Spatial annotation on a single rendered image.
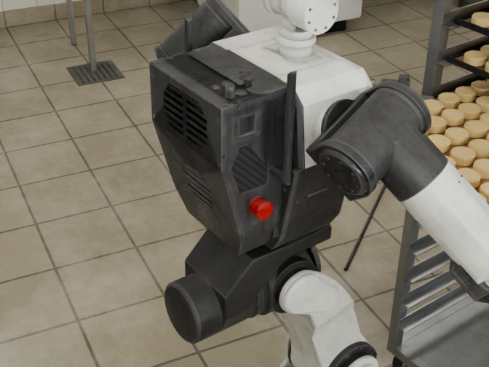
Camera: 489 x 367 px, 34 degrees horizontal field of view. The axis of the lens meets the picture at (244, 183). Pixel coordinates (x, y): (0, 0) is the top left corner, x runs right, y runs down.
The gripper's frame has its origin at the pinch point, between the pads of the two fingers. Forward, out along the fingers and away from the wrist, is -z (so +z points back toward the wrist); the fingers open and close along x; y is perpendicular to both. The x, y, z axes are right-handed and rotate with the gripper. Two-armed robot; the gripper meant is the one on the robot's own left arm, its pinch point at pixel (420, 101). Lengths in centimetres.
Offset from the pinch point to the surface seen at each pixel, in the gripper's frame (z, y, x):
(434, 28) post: -1.1, 4.7, 16.1
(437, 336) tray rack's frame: -15, 10, -80
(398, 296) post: -2, 4, -62
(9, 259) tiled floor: 133, 42, -96
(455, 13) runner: -5.4, 5.8, 19.5
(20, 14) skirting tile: 216, 260, -90
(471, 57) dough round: -10.1, 2.2, 10.9
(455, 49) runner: -7.0, 7.4, 10.2
